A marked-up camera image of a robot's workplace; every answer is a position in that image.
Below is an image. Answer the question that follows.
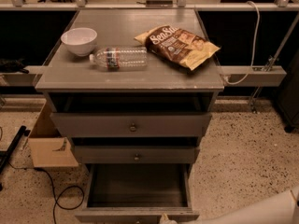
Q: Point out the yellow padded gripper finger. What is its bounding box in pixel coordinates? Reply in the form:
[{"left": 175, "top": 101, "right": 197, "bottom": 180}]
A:
[{"left": 159, "top": 214, "right": 177, "bottom": 224}]

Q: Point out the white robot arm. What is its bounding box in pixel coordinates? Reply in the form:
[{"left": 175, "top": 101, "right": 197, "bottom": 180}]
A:
[{"left": 159, "top": 186, "right": 299, "bottom": 224}]

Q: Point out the grey middle drawer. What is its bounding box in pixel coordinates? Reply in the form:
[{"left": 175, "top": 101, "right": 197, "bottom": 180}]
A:
[{"left": 73, "top": 146, "right": 199, "bottom": 163}]

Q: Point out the grey top drawer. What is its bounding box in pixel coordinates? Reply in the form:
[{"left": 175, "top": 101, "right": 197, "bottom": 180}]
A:
[{"left": 50, "top": 113, "right": 211, "bottom": 137}]

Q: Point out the grey wooden drawer cabinet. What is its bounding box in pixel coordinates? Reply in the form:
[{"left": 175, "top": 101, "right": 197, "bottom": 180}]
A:
[{"left": 36, "top": 9, "right": 223, "bottom": 154}]

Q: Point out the cardboard box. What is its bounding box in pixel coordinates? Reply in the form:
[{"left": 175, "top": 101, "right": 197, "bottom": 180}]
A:
[{"left": 28, "top": 104, "right": 78, "bottom": 168}]

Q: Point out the black bar on floor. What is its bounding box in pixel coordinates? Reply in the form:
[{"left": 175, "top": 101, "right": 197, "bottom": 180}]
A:
[{"left": 0, "top": 126, "right": 27, "bottom": 174}]

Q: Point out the dark cart with wheel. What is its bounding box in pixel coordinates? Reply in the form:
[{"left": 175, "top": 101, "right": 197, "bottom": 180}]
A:
[{"left": 276, "top": 50, "right": 299, "bottom": 133}]

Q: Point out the clear plastic water bottle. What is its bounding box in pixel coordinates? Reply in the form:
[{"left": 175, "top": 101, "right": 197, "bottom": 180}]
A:
[{"left": 89, "top": 47, "right": 147, "bottom": 71}]

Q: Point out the brown yellow chip bag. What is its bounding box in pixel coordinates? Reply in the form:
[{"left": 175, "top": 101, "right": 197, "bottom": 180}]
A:
[{"left": 135, "top": 25, "right": 220, "bottom": 71}]

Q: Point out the white ceramic bowl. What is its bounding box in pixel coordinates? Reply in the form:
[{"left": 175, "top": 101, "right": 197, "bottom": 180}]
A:
[{"left": 61, "top": 27, "right": 97, "bottom": 56}]

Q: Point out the black floor cable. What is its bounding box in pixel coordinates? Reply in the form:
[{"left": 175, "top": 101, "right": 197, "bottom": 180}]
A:
[{"left": 7, "top": 161, "right": 86, "bottom": 224}]

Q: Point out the black cloth on rail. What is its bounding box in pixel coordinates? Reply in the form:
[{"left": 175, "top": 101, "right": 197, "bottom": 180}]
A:
[{"left": 0, "top": 58, "right": 29, "bottom": 74}]

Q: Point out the white hanging cable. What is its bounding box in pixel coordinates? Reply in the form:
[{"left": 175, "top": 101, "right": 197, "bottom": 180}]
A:
[{"left": 221, "top": 0, "right": 262, "bottom": 86}]

